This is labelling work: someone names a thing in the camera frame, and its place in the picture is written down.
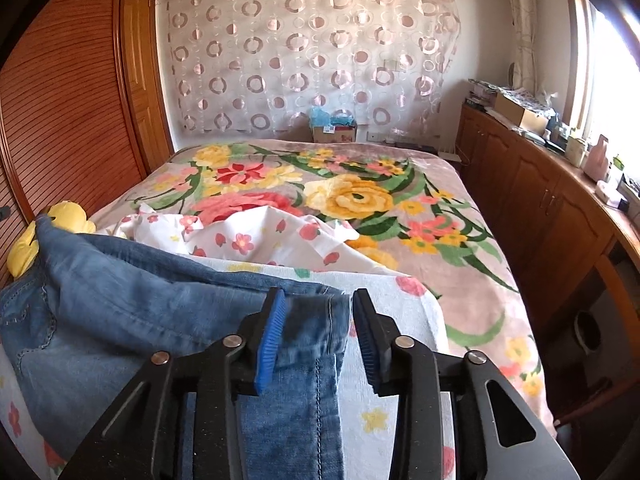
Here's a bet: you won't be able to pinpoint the pink box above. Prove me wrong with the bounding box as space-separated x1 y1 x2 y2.
584 135 611 181

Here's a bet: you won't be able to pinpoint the blue plastic bag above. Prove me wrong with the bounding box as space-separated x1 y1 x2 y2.
307 106 356 128

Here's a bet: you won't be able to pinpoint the pink floral blanket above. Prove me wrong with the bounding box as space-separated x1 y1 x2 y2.
87 140 556 436

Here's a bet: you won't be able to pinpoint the sheer circle-pattern curtain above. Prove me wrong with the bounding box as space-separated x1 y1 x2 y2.
157 0 463 136

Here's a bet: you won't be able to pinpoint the beige patterned window curtain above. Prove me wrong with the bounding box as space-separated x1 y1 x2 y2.
500 0 540 92

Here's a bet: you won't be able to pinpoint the wooden slatted headboard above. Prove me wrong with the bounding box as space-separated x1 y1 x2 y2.
0 0 151 286

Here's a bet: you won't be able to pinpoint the window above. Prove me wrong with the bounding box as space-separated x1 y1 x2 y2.
565 0 640 146

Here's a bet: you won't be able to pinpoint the small cardboard box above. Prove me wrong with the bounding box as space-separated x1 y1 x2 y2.
310 117 358 144

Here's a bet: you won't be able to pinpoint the wooden chair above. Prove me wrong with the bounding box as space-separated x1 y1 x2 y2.
555 250 640 426

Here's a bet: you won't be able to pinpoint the long wooden cabinet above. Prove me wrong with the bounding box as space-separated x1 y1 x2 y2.
455 102 640 426

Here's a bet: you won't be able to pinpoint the wooden door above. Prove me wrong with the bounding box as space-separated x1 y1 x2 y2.
122 0 176 176

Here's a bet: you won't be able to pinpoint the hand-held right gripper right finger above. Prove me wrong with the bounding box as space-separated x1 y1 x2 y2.
352 287 583 480

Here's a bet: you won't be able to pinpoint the stack of small boxes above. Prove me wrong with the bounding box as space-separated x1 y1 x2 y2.
467 79 498 109

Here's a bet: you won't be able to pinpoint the blue denim pants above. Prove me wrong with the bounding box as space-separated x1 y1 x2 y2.
0 215 353 480

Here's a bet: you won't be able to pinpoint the yellow plush pillow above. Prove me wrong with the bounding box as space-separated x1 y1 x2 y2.
7 201 96 278

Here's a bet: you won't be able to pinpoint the white strawberry flower bedsheet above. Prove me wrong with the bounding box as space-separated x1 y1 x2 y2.
0 202 458 480

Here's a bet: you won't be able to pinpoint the white container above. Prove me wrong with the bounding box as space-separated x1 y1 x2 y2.
565 135 588 168

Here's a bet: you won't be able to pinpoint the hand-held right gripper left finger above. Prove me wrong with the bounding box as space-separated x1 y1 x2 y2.
59 287 288 480

